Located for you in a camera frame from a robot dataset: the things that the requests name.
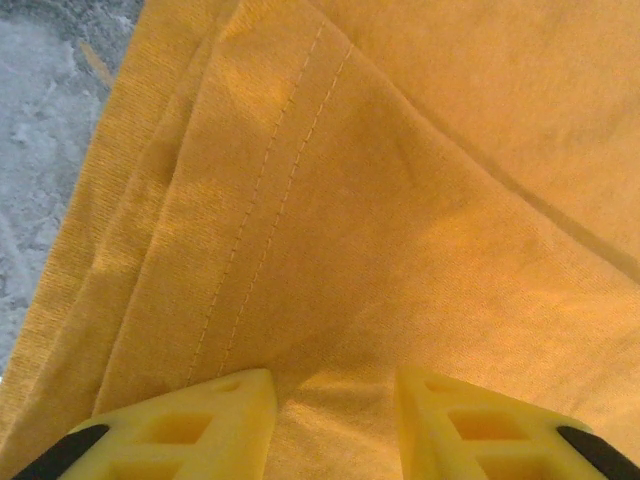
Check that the yellow t-shirt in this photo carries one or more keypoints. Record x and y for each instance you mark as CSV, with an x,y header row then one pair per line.
x,y
375,200

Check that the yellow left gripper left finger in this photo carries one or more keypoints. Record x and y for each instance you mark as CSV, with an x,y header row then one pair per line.
x,y
200,430

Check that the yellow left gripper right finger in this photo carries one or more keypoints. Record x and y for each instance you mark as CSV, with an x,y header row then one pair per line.
x,y
450,440

